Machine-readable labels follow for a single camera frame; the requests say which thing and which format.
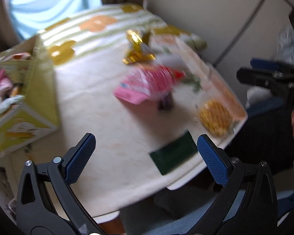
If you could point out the light blue hanging clothes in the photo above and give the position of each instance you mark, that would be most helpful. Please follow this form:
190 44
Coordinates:
288 44

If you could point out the person's black pants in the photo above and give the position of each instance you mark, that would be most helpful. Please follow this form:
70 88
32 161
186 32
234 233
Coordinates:
262 139

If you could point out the dark green snack packet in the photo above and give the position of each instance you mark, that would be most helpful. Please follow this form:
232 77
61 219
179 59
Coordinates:
174 151

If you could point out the small dark candy bar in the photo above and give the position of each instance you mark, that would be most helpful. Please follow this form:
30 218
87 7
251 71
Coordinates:
166 102

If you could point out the gold foil snack packet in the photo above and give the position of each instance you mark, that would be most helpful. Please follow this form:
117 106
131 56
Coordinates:
137 49

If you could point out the light blue window cloth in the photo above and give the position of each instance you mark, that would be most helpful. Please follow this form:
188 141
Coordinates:
46 7

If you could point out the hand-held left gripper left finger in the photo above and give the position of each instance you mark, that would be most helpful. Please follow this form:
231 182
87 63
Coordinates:
79 159

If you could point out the light pink snack packet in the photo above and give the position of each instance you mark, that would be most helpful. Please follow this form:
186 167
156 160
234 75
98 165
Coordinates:
147 85

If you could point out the floral striped blanket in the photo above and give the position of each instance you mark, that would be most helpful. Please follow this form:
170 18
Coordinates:
100 29

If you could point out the yellow-green cardboard box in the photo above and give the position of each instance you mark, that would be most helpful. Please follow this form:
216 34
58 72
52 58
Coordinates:
39 98

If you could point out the blue-white snack packet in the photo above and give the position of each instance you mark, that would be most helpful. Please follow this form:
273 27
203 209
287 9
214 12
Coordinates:
7 104

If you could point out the clear waffle packet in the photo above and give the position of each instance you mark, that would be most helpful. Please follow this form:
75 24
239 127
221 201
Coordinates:
215 117

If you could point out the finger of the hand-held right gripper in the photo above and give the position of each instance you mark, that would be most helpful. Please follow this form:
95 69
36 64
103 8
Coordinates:
257 78
267 64

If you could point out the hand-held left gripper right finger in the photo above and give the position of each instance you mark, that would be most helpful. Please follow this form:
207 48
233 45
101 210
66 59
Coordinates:
213 159

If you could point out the magenta snack packet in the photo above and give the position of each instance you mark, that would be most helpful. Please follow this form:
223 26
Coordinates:
1 83

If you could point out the orange-white snack packet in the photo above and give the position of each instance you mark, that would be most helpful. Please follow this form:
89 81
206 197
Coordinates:
16 90

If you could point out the black clothes rack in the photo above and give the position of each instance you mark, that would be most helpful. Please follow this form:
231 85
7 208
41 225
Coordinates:
245 29

